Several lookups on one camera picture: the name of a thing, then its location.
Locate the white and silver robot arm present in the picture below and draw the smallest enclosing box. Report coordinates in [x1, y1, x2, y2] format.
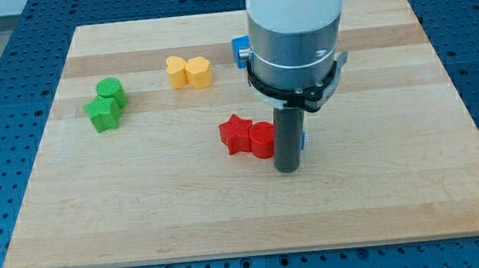
[245, 0, 343, 90]

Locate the blue cube block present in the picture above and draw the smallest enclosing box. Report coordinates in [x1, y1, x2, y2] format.
[231, 35, 251, 69]

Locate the red star block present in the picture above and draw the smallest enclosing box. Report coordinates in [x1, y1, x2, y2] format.
[219, 114, 254, 155]

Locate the red cylinder block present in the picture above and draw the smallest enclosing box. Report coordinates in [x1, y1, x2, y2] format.
[248, 122, 275, 159]

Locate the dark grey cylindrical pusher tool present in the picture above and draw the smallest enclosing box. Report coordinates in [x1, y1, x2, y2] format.
[273, 108, 304, 173]

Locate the yellow hexagon block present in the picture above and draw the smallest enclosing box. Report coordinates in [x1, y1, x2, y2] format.
[184, 56, 213, 90]

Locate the light wooden board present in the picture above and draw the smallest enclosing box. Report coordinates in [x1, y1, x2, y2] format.
[3, 0, 479, 268]

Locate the yellow heart block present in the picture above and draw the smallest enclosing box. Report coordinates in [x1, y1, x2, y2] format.
[166, 55, 189, 90]

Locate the green star block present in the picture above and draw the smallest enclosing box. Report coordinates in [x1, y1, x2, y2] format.
[83, 96, 121, 133]

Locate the green cylinder block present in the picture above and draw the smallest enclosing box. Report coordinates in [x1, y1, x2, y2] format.
[96, 77, 128, 108]

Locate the black clamp ring bracket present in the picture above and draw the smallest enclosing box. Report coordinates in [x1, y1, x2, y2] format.
[246, 51, 349, 113]

